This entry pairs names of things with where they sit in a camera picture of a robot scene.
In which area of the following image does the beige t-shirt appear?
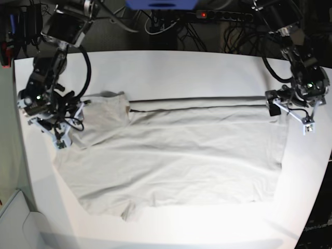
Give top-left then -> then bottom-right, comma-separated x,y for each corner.
54,93 -> 288,221

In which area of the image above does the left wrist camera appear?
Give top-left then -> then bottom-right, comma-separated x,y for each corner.
302,120 -> 315,135

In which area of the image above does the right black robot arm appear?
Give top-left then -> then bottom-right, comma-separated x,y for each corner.
17,1 -> 99,149

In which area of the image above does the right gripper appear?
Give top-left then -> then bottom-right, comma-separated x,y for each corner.
27,97 -> 91,142

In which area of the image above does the blue box overhead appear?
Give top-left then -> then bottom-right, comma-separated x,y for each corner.
126,0 -> 198,10

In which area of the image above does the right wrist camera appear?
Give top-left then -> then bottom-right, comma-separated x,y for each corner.
54,137 -> 72,150

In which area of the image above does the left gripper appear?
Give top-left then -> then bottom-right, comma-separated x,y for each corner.
265,89 -> 326,123

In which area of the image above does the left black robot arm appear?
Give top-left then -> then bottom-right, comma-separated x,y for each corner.
252,1 -> 330,125

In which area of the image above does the white power strip red switch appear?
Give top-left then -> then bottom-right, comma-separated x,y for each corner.
196,10 -> 254,22

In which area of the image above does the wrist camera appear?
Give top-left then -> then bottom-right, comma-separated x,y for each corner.
302,120 -> 315,135
54,137 -> 72,150

